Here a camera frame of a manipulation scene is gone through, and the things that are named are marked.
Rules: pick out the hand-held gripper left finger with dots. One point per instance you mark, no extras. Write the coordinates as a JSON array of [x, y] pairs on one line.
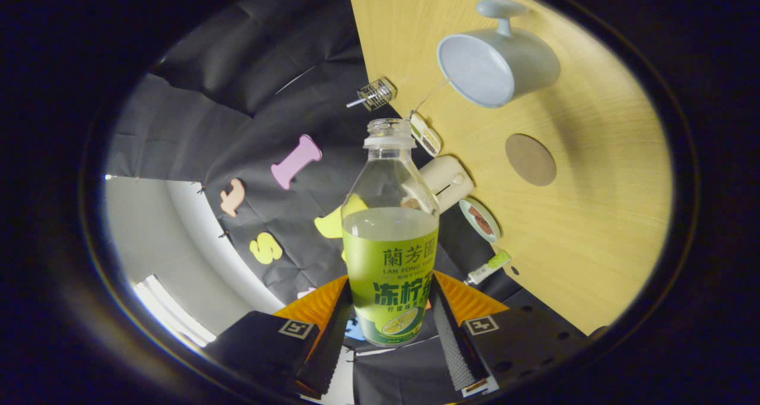
[[326, 357]]

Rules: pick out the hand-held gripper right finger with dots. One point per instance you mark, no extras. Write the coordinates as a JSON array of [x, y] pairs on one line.
[[454, 351]]

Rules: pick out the green label juice bottle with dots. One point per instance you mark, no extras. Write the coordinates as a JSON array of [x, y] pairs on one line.
[[389, 262]]

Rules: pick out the round brown coaster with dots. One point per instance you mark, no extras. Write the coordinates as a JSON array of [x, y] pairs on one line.
[[531, 160]]

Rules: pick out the pale blue cup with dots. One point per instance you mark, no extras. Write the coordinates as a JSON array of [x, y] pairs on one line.
[[522, 60]]

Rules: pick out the small white green bottle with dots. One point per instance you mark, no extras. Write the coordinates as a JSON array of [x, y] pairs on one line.
[[488, 267]]

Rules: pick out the pale green plate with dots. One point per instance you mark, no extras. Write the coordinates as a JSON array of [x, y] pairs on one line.
[[484, 230]]

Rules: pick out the brown bread piece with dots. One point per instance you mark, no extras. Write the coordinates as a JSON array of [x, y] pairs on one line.
[[487, 227], [475, 213]]

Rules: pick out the white toaster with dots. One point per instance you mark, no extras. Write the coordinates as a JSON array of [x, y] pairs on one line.
[[448, 182]]

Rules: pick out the wooden table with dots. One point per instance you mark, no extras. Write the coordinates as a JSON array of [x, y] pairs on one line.
[[594, 215]]

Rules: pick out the white divided dish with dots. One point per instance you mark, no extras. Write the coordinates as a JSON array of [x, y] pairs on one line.
[[426, 135]]

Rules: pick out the white straw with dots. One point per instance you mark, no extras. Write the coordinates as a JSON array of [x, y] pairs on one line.
[[354, 103]]

